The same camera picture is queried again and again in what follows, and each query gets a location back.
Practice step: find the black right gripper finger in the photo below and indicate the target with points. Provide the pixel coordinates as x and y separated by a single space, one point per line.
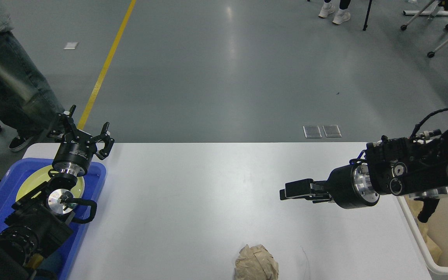
307 189

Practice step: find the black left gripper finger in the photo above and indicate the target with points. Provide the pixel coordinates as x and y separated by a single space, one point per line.
106 139
62 124

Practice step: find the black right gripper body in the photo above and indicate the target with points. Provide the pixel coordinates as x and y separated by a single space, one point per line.
350 187

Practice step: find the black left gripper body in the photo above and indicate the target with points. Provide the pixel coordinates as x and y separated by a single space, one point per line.
74 154

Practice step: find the yellow plate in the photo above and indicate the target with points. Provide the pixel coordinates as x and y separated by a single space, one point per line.
40 176

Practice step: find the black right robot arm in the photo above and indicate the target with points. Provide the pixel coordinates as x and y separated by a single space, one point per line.
416 166

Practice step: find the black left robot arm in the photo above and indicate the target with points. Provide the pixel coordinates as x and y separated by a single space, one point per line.
41 220

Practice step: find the floor outlet plate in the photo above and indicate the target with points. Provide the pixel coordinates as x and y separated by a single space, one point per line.
324 131

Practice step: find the person in baggy jeans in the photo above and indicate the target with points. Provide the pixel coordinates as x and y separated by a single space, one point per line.
27 102

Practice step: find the crumpled brown paper ball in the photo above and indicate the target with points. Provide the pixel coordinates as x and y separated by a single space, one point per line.
255 263

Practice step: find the brown paper in bin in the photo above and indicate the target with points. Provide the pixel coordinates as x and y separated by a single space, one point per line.
416 207

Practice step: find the black tripod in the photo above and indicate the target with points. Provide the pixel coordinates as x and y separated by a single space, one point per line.
365 24

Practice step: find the person in black leggings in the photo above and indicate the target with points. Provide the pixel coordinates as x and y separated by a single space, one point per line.
342 14

